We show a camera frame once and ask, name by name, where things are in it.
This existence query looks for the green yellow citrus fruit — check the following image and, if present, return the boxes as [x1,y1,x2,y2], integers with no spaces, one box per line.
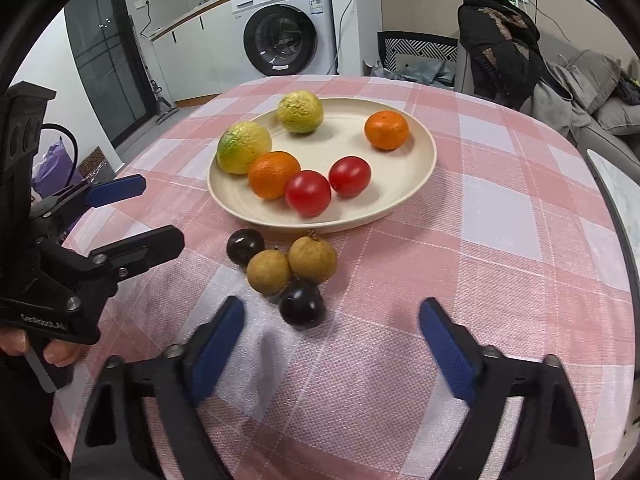
[216,122,272,176]

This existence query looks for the dark plum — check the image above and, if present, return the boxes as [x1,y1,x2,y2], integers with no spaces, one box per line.
[226,229,265,268]
[279,278,326,330]

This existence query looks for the large orange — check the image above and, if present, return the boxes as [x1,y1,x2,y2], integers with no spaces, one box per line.
[247,151,300,200]

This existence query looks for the brown longan fruit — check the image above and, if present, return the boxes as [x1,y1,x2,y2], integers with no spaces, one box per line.
[288,234,337,284]
[246,249,292,297]

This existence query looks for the red tomato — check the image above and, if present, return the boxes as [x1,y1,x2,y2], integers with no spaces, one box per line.
[329,156,371,198]
[285,170,332,218]

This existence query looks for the yellow bumpy citrus fruit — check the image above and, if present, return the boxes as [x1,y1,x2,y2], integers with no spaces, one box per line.
[277,90,324,134]

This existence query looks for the small mandarin orange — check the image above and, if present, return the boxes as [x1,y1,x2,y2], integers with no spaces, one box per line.
[363,110,410,151]

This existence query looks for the person's left hand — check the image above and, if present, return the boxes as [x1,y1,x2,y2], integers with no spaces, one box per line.
[0,326,91,369]

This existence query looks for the purple bag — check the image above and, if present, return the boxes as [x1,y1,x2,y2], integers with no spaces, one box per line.
[32,138,82,198]

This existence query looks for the white kitchen cabinets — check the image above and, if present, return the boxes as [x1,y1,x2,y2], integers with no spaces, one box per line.
[152,0,252,101]

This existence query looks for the dark glass door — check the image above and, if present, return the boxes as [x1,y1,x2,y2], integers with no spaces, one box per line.
[64,0,156,148]

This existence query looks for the pink checkered tablecloth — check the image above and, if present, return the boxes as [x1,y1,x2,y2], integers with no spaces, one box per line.
[52,76,636,479]

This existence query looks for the white washing machine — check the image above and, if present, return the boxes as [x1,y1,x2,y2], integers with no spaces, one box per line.
[231,0,336,76]

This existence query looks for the white marble side table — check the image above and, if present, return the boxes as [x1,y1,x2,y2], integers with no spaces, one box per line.
[584,148,640,281]

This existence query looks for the cream round plate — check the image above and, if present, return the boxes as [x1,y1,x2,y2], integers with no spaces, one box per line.
[207,98,437,234]

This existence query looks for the black patterned chair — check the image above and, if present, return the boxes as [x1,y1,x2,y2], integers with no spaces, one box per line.
[371,30,458,89]

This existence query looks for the grey blanket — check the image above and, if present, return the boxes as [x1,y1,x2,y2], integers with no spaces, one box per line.
[530,61,591,138]

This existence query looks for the grey cushion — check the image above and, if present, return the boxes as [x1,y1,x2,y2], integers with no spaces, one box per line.
[568,49,622,114]

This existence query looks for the black jacket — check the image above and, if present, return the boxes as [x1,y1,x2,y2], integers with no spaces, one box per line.
[458,0,546,110]

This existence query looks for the black cable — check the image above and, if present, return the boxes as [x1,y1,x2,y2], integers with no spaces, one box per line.
[39,122,80,187]

